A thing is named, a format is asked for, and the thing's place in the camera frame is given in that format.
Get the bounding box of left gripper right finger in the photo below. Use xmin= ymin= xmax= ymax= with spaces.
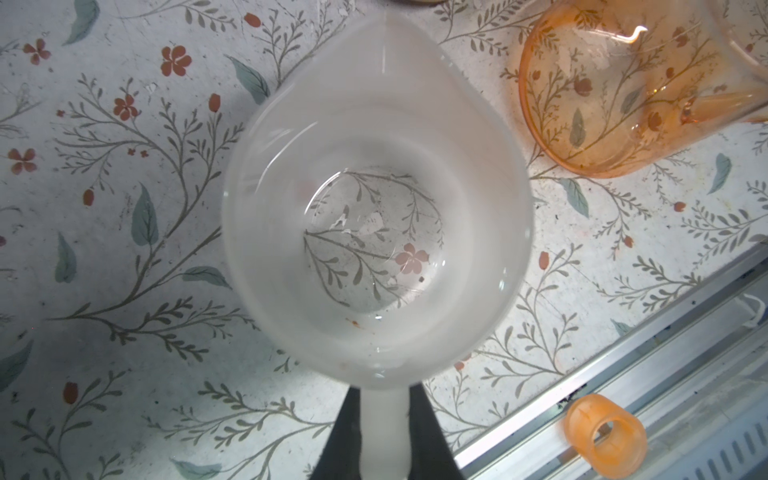
xmin=409 ymin=383 xmax=464 ymax=480

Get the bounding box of orange tape roll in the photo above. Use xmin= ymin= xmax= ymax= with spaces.
xmin=563 ymin=394 xmax=648 ymax=479

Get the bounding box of frosted white glass pitcher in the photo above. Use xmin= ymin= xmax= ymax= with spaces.
xmin=221 ymin=12 xmax=533 ymax=479

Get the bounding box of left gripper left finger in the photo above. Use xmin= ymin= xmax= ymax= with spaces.
xmin=310 ymin=387 xmax=362 ymax=480

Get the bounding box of orange glass pitcher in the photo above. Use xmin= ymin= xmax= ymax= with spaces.
xmin=518 ymin=1 xmax=767 ymax=178

